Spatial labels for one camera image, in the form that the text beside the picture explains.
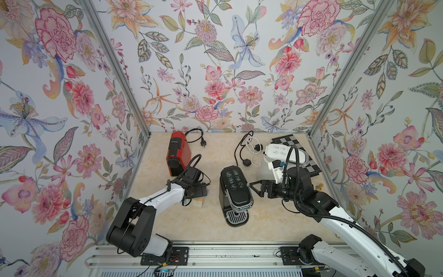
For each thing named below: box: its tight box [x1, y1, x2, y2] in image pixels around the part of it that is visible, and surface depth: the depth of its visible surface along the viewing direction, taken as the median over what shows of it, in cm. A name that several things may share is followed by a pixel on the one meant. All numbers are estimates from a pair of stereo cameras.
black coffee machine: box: [219, 165, 254, 228], surface depth 72 cm
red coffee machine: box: [166, 130, 192, 177], surface depth 91 cm
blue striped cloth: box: [192, 196, 206, 209], surface depth 89 cm
